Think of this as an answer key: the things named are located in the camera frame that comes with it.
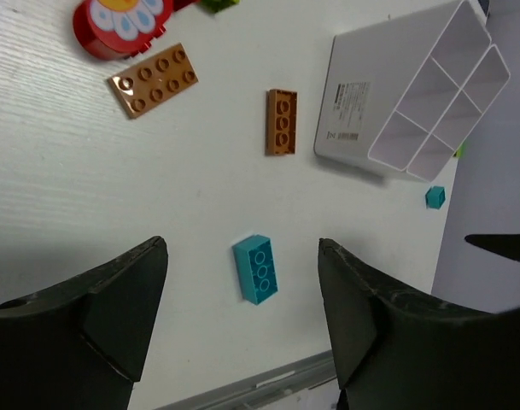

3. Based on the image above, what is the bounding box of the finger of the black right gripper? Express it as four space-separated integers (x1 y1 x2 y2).
464 234 520 262

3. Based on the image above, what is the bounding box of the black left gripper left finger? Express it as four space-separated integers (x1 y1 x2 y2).
0 236 168 409

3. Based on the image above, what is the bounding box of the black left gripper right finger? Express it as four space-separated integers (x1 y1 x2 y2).
318 238 520 409

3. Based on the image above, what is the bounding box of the small teal lego cube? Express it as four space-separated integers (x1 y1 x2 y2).
425 186 446 210

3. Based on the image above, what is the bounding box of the teal 2x4 lego brick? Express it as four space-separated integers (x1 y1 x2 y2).
232 234 278 306

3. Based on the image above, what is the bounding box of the lime green small lego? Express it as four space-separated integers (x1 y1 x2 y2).
453 142 465 158

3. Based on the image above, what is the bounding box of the white right divided container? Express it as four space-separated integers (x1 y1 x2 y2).
406 44 511 182

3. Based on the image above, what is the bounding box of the white divided container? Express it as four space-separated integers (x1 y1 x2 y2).
406 44 511 182
313 1 492 181

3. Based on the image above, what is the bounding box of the white left divided container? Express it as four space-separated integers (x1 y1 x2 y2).
313 1 492 181

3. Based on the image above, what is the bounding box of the brown 2x4 lego plate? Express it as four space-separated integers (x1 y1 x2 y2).
107 43 198 120

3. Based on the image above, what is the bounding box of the brown lego plate upside down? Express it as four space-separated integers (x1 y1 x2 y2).
266 89 298 156

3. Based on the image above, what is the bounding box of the red flower lego piece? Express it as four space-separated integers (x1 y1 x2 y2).
73 0 174 61

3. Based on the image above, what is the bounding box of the lime green lego brick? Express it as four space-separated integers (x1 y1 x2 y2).
200 0 240 14

